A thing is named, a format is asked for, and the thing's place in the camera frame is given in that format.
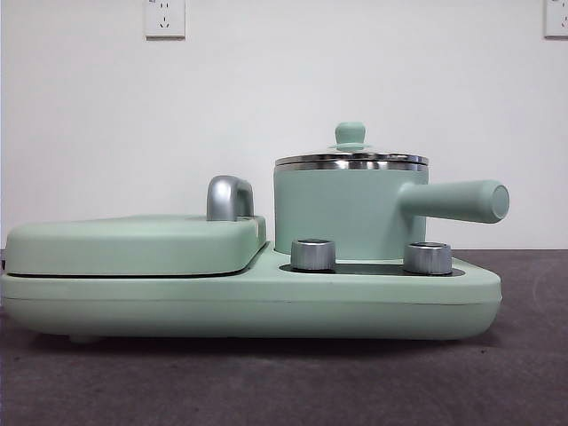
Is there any glass lid with mint knob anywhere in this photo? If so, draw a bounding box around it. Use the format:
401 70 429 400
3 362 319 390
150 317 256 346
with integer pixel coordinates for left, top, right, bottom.
273 122 430 165

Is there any mint green steamer pot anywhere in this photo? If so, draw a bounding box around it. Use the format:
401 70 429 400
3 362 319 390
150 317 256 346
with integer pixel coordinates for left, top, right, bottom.
272 160 510 264

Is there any silver control knob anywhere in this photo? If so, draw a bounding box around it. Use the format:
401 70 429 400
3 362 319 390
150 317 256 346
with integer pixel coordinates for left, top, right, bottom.
289 238 337 272
402 241 454 274

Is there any mint green breakfast machine base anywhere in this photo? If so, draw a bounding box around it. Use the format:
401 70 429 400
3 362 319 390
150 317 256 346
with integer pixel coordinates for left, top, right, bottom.
0 239 503 345

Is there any mint green griddle cover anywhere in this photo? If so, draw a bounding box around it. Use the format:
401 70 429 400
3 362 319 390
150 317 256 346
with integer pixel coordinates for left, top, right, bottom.
4 215 268 277

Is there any silver griddle cover handle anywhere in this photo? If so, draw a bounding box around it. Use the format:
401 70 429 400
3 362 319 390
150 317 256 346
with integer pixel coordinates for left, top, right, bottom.
205 174 256 222

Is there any white wall socket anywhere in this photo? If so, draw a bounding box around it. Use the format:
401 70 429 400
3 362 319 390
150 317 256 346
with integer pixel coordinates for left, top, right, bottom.
144 0 186 40
543 0 568 39

